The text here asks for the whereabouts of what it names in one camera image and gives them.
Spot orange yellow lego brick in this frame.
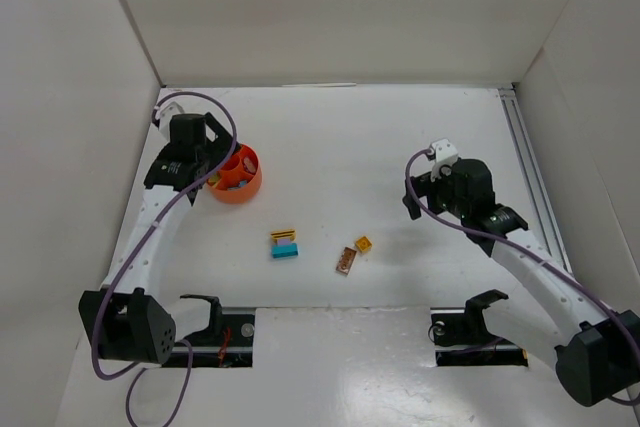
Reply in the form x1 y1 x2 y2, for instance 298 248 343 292
354 236 372 254

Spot brown lego plate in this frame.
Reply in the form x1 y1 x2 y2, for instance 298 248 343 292
336 247 358 276

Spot purple lego plate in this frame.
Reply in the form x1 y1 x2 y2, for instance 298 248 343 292
243 157 256 173

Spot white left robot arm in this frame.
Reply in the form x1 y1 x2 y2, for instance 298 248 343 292
79 113 235 364

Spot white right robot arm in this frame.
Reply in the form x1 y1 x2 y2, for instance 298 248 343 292
403 146 639 407

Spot orange round divided container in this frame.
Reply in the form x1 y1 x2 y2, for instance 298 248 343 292
206 144 263 205

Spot yellow black striped lego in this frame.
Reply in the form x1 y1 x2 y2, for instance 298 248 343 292
270 229 296 243

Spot long teal lego brick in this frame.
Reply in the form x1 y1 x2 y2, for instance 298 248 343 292
271 243 299 259

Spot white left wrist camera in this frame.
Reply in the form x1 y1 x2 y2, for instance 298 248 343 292
152 101 185 141

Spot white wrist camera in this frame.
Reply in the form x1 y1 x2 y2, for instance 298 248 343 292
426 138 459 182
152 101 185 141

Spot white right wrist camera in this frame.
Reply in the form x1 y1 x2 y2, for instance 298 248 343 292
426 138 459 182

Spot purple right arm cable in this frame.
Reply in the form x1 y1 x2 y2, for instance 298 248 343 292
404 146 640 406

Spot aluminium rail right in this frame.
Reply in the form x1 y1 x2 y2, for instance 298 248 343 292
498 88 572 273

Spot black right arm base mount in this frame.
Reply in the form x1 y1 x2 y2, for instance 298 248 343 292
428 289 529 367

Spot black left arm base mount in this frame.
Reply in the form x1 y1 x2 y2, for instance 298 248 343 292
163 294 256 369

